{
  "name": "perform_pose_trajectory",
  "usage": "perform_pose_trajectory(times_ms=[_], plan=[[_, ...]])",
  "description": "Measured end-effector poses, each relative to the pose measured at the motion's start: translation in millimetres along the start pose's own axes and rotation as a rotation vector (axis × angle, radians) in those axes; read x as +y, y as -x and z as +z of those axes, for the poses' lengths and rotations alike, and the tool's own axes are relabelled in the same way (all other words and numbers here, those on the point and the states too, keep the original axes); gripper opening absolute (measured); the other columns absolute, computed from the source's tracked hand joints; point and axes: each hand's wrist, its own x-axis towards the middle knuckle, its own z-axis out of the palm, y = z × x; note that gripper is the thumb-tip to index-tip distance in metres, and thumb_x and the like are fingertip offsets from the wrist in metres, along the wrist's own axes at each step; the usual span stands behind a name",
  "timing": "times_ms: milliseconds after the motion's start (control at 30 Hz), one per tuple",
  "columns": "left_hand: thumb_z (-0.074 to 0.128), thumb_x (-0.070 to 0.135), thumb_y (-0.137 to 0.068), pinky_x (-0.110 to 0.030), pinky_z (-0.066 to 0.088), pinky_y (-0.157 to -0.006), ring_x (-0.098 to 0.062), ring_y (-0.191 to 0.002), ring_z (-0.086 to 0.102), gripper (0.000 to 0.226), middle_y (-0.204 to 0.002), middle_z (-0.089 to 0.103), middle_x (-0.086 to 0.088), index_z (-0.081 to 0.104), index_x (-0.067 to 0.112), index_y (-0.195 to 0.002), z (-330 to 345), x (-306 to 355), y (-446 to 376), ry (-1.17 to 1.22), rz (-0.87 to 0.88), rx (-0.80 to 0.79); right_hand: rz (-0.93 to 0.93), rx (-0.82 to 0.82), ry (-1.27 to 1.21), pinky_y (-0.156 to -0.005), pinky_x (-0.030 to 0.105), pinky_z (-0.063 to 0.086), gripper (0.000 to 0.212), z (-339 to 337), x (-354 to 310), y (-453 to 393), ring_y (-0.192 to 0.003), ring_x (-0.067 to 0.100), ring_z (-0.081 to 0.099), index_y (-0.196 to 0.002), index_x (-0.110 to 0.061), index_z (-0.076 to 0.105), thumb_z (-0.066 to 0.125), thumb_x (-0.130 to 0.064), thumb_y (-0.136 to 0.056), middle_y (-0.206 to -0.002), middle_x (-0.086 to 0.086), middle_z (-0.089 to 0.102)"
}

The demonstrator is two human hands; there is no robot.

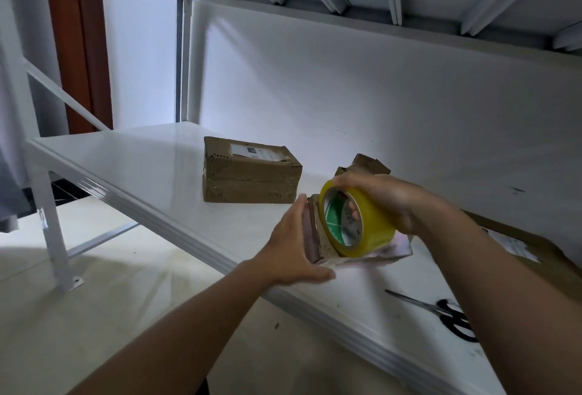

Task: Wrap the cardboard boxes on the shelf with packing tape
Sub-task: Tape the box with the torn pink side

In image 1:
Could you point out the person's right hand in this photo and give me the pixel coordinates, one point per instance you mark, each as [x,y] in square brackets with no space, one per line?
[391,195]

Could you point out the person's left hand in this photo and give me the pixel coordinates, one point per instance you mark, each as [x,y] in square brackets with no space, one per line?
[286,249]

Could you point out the pink carton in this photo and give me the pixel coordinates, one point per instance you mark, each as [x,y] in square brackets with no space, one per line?
[314,235]

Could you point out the yellow tape roll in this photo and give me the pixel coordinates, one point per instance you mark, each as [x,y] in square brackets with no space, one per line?
[373,226]

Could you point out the corrugated cardboard box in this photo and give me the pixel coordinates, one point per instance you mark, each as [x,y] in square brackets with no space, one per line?
[368,165]

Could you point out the long cardboard box white label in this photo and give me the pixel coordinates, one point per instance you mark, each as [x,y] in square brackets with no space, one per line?
[250,172]

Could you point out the person's left forearm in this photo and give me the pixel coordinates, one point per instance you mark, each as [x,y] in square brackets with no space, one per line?
[173,345]

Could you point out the person's right forearm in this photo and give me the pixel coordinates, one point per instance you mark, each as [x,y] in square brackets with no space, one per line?
[509,308]

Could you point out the white metal shelf rack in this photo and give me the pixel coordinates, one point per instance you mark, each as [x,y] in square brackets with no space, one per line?
[118,163]

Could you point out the perforated white metal rack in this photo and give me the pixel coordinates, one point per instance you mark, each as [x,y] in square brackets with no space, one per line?
[45,217]

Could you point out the red-brown door frame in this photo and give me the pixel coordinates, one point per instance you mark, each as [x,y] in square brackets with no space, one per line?
[77,35]

